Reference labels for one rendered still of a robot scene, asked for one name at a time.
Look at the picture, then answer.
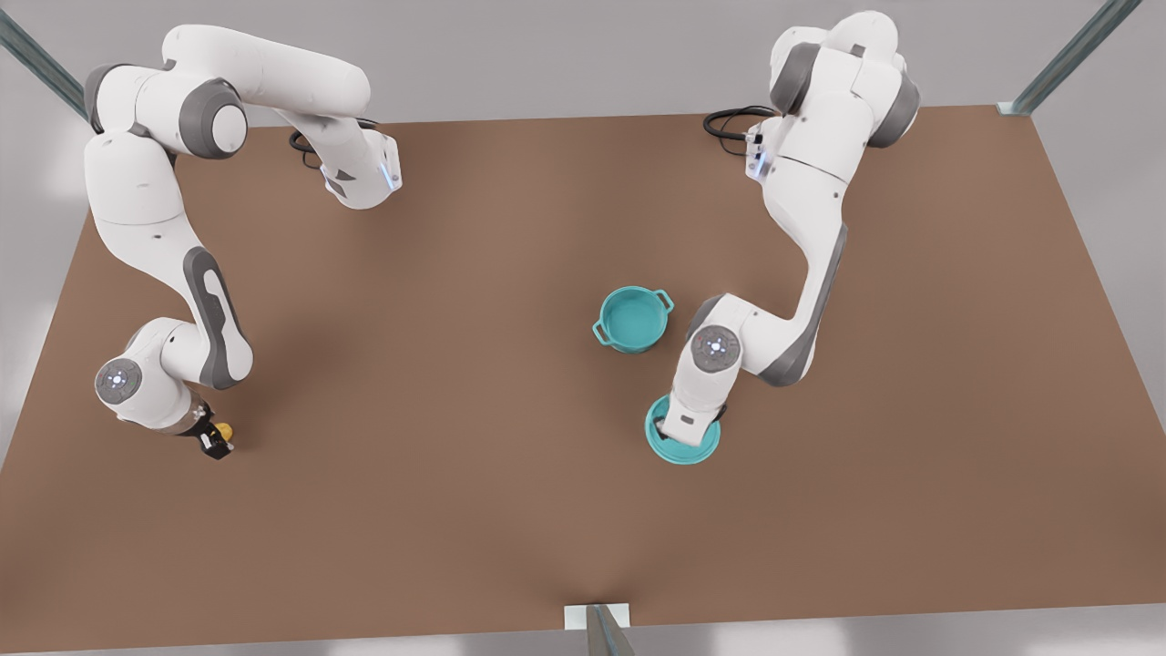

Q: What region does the teal pot lid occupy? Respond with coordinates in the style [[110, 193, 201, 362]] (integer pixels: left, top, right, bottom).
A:
[[645, 395, 722, 466]]

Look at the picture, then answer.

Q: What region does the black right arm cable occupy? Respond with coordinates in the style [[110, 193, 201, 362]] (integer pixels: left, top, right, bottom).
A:
[[289, 118, 380, 170]]

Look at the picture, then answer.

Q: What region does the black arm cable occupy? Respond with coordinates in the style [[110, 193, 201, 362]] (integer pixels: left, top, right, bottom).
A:
[[702, 106, 778, 142], [289, 118, 380, 170]]

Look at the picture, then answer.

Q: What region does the silver frame post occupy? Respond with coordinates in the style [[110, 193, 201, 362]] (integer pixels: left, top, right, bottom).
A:
[[0, 11, 91, 122], [997, 0, 1143, 117], [564, 602, 638, 656]]

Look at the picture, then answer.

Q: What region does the teal pot with handles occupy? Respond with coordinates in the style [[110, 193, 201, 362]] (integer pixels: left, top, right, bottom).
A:
[[592, 286, 676, 355]]

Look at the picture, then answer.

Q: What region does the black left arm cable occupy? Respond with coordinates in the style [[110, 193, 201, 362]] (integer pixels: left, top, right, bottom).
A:
[[702, 106, 778, 142]]

